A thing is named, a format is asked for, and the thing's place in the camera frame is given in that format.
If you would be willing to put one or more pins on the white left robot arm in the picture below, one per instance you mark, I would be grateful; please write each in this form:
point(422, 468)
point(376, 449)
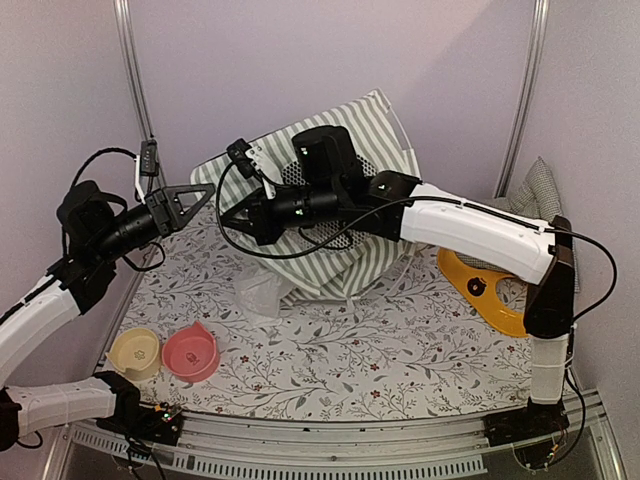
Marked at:
point(54, 302)

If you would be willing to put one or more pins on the aluminium frame post left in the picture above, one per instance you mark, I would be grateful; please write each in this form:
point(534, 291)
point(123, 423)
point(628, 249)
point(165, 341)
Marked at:
point(126, 37)

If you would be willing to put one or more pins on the front aluminium rail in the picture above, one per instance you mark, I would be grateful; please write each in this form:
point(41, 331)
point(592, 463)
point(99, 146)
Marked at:
point(456, 447)

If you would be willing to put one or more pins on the aluminium frame post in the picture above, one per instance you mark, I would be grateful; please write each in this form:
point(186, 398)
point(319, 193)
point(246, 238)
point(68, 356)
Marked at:
point(532, 66)
point(126, 37)

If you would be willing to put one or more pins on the cream pet bowl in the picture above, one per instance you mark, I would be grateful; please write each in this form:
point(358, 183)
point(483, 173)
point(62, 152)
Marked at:
point(135, 354)

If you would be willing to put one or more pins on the aluminium frame post right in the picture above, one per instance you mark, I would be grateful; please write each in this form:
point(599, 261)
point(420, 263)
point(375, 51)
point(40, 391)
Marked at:
point(532, 66)

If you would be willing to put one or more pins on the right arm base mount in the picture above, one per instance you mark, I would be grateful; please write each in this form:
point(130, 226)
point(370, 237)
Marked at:
point(524, 423)

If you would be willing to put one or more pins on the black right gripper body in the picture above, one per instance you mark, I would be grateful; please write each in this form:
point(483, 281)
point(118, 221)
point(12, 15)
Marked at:
point(321, 202)

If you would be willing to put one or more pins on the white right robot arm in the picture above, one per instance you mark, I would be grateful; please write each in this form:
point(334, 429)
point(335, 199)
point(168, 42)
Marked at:
point(490, 260)

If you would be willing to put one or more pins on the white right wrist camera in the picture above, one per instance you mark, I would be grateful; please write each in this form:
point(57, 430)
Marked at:
point(254, 162)

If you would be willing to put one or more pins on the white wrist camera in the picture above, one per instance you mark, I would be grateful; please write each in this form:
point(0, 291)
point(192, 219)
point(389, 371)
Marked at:
point(147, 168)
point(254, 162)

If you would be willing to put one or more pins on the yellow double pet bowl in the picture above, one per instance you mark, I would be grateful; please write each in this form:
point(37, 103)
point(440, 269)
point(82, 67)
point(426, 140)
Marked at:
point(480, 288)

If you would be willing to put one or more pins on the pink pet bowl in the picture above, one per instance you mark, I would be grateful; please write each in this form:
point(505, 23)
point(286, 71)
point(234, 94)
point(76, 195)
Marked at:
point(191, 354)

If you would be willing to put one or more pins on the green checked cushion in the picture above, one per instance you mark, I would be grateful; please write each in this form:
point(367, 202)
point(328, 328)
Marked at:
point(536, 197)

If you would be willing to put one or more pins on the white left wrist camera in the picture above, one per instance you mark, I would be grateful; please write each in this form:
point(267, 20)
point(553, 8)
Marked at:
point(147, 168)

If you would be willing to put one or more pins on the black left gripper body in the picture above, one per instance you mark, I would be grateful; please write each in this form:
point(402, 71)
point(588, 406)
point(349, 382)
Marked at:
point(114, 242)

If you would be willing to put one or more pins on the floral table mat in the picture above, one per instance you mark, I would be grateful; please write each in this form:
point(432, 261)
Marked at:
point(411, 347)

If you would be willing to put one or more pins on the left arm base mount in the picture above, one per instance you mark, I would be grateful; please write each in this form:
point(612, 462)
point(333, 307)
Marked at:
point(161, 423)

